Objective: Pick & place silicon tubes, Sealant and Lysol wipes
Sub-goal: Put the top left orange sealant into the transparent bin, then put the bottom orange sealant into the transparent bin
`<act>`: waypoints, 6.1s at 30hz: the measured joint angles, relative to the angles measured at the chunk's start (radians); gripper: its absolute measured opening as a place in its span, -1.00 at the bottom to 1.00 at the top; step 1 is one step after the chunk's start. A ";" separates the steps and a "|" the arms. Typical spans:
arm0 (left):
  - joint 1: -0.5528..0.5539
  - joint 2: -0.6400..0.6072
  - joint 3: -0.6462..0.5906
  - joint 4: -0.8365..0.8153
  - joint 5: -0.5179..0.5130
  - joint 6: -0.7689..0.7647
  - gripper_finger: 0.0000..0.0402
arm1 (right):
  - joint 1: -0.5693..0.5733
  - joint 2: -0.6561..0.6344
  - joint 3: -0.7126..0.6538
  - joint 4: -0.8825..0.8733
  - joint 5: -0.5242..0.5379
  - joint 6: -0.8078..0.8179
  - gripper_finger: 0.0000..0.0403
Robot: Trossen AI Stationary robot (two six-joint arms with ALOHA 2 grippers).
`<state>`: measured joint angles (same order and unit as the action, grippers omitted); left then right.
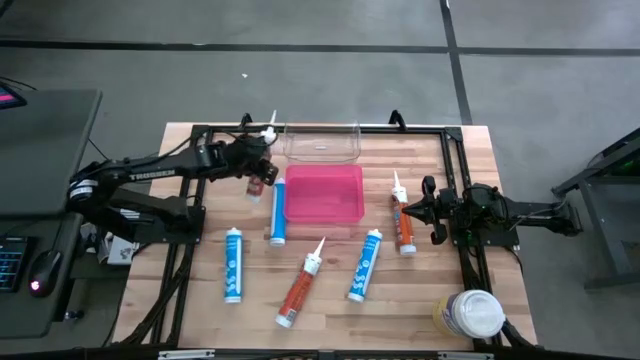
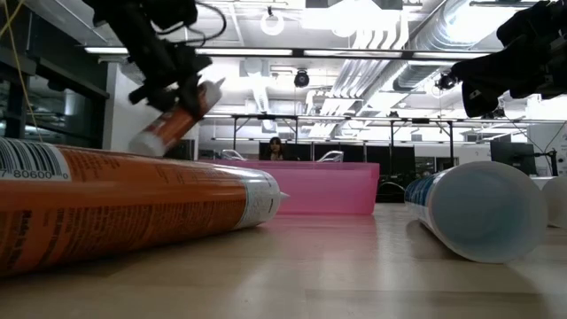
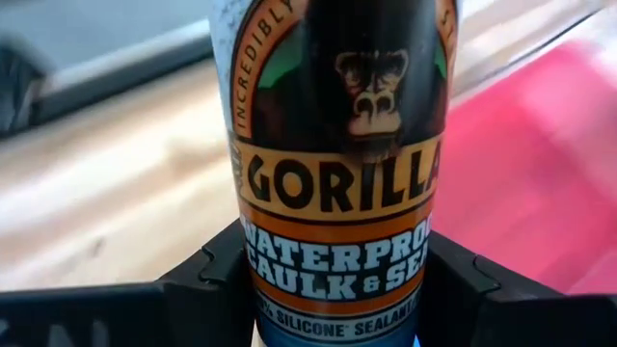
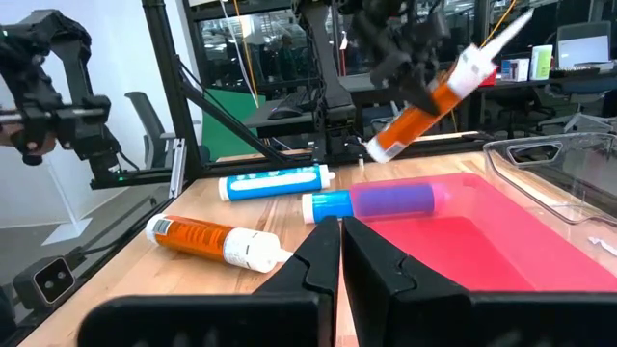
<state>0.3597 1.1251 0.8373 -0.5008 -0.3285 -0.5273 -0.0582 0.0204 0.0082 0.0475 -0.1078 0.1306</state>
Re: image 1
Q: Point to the pink translucent plastic bin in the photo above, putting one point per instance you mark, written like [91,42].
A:
[324,194]

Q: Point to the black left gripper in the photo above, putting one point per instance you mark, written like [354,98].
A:
[245,152]

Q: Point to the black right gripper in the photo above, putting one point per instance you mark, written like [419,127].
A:
[445,207]

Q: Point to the clear plastic bin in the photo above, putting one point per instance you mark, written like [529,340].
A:
[322,145]

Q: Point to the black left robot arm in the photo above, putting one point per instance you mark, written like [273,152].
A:
[150,172]

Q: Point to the dark metal side table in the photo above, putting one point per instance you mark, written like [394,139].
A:
[600,200]

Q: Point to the black backlit keyboard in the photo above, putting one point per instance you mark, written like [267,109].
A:
[11,264]

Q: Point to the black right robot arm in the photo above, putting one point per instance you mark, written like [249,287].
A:
[530,212]

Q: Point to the black computer mouse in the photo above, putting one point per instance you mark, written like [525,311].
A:
[45,272]

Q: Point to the screen with pink display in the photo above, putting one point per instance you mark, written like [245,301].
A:
[9,97]

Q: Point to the silver rail bracket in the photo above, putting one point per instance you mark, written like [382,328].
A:
[465,355]
[186,354]

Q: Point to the dark grey desk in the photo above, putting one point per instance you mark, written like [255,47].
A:
[40,150]

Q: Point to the white printed box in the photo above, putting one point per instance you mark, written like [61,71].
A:
[121,250]

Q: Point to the black aluminium rig frame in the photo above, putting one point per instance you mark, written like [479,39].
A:
[452,160]

